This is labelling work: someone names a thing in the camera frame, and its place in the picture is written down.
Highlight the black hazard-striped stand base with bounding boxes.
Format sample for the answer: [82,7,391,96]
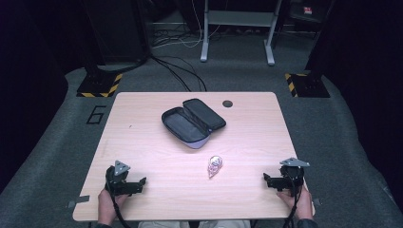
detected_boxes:
[283,71,331,99]
[75,66,124,99]

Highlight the dark cabinet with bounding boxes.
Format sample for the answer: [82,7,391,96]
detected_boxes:
[80,0,152,66]

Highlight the small clear wrapped pink item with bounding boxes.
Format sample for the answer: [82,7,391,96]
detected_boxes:
[207,155,224,180]

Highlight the left hand-held gripper cable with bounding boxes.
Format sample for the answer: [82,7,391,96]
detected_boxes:
[105,180,131,228]

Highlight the dark box with red label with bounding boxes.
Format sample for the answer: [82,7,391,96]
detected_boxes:
[288,0,331,24]

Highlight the white floor cable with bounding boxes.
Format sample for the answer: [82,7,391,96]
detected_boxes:
[151,0,222,49]

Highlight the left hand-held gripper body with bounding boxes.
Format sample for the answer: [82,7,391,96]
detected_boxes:
[105,160,137,197]

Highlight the hand-held gripper cable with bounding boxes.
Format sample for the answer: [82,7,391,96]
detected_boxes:
[282,177,302,228]
[105,180,131,228]

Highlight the person's left hand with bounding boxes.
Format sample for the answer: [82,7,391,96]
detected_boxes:
[97,188,129,226]

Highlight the black floor cable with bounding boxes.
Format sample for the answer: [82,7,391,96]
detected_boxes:
[148,55,193,93]
[158,55,208,93]

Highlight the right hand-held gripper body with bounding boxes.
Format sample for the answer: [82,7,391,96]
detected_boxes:
[277,157,311,193]

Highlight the right hand-held gripper cable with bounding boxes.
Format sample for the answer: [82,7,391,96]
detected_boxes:
[282,177,302,228]

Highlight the white metal stand frame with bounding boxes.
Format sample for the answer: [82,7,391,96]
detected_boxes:
[200,0,283,67]

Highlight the open black zip case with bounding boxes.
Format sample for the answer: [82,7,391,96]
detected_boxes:
[161,97,227,150]

